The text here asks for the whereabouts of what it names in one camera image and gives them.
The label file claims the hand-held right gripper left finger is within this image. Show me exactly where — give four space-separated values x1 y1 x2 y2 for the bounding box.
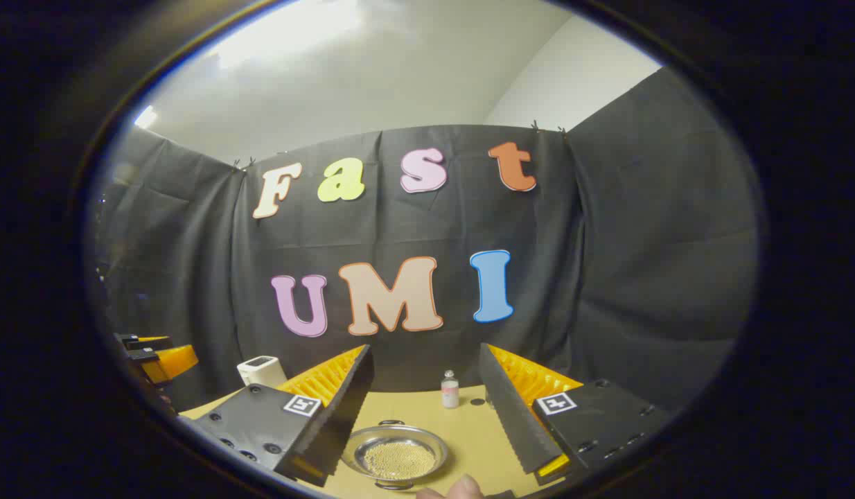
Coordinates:
179 344 374 487

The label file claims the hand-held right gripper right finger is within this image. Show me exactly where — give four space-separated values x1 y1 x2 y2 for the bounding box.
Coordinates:
479 342 672 487

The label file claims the stainless steel pot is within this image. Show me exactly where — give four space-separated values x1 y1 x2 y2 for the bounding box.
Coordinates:
341 419 449 491

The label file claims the pile of yellow beans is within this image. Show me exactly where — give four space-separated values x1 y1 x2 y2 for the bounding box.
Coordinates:
364 441 437 480

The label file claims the white toaster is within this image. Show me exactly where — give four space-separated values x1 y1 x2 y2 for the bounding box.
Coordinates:
236 356 288 389

